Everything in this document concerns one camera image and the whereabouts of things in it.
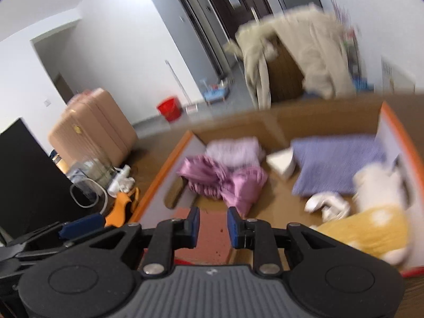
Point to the brown wooden chair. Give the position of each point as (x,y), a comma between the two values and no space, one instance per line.
(286,78)

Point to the purple checked pillow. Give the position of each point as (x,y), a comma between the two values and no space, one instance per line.
(329,163)

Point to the white small bottle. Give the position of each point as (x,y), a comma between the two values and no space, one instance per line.
(122,182)

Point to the white socks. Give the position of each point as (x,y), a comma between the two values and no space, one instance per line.
(331,205)

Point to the orange strap tool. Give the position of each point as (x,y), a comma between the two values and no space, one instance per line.
(123,208)

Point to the white tissue pack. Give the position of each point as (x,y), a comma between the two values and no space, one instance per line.
(282,162)

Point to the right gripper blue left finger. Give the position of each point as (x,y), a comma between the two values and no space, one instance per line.
(192,226)

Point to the blue low cart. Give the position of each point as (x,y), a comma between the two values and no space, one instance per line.
(216,92)

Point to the red bucket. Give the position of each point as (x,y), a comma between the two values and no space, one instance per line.
(170,109)

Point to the beige coat on chair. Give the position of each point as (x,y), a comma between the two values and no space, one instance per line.
(312,37)

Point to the black paper bag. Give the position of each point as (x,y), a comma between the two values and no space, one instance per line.
(34,192)

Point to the white storage rack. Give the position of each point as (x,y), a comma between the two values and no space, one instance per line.
(351,47)

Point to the light pink folded cloth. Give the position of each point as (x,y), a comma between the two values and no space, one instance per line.
(236,153)

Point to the dark brown entrance door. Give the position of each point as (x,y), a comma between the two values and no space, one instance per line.
(234,13)

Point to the magenta satin cloth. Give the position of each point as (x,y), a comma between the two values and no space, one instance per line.
(239,188)

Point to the white mop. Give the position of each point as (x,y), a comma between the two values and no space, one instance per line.
(191,107)

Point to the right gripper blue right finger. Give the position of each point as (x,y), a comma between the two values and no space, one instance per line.
(236,228)

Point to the pink suitcase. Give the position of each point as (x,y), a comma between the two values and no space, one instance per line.
(93,126)

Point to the white yellow plush toy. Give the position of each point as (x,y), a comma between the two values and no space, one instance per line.
(380,226)

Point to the red orange cardboard box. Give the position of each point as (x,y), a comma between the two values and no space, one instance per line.
(164,194)

